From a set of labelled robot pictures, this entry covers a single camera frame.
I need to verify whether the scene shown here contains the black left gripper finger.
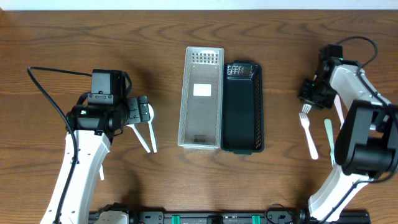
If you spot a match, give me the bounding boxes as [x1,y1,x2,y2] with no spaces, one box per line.
[126,98,141,125]
[138,95,150,122]

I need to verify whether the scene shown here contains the white plastic fork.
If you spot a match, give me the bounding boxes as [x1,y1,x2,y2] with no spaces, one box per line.
[302,103,312,114]
[299,113,319,160]

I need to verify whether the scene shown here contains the pale green plastic fork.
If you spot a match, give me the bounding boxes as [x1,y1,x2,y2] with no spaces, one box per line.
[324,119,336,167]

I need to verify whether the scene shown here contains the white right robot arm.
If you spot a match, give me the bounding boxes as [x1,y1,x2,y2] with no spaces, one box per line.
[295,56,397,223]

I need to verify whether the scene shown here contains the white spoon under left arm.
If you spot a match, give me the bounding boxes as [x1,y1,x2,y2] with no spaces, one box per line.
[99,165,104,181]

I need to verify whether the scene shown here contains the white spoon near basket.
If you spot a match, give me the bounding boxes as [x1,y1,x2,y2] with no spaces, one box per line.
[148,104,157,153]

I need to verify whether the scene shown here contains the clear perforated plastic basket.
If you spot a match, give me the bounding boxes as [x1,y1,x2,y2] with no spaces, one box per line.
[178,47,224,150]

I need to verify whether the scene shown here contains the dark green plastic basket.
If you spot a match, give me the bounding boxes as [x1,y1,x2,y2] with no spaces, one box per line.
[220,60,264,155]

